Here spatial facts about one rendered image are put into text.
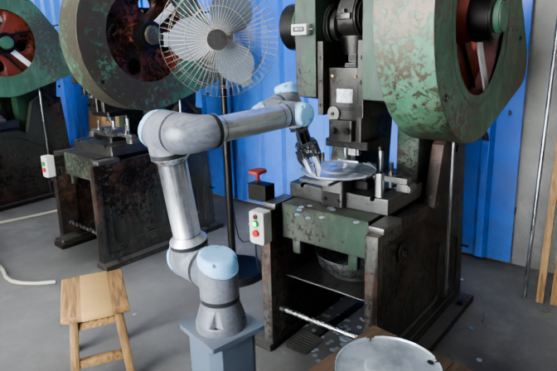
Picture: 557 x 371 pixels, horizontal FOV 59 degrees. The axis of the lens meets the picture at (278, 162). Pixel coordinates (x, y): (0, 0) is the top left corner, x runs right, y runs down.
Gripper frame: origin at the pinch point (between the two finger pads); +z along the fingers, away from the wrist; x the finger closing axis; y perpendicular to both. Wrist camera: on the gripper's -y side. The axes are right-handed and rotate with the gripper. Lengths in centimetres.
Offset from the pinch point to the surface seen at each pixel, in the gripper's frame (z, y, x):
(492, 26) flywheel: -31, 23, 66
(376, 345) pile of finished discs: 41, 48, -6
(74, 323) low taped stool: 19, 0, -103
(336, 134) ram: -8.2, -10.9, 13.9
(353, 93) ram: -20.9, -8.7, 24.8
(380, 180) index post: 9.7, 6.1, 20.7
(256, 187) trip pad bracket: 3.2, -22.4, -22.3
